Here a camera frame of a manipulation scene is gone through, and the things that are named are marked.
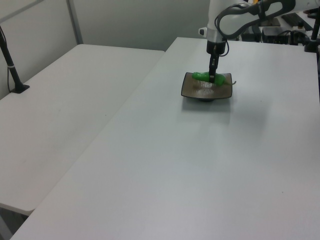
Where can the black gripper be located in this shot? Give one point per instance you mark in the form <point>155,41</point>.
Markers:
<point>216,47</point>

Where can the green chili pepper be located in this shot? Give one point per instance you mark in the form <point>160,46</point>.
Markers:
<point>202,76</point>

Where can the square brown ceramic plate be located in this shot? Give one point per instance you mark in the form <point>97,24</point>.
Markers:
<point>203,91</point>

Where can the dark grey flat box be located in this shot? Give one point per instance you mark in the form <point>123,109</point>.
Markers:
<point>251,33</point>

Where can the black electronics box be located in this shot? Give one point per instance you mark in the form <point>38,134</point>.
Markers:
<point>276,33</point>

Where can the black monitor stand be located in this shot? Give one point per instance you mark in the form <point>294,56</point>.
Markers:
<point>271,23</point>

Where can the black keyboard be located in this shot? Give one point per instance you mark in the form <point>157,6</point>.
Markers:
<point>296,21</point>

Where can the black clamp stand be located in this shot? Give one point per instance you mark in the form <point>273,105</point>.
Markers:
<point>313,37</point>

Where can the grey partition frame post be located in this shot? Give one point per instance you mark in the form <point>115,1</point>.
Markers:
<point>75,21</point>

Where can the black camera stand pole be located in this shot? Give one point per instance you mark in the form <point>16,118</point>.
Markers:
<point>11,67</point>

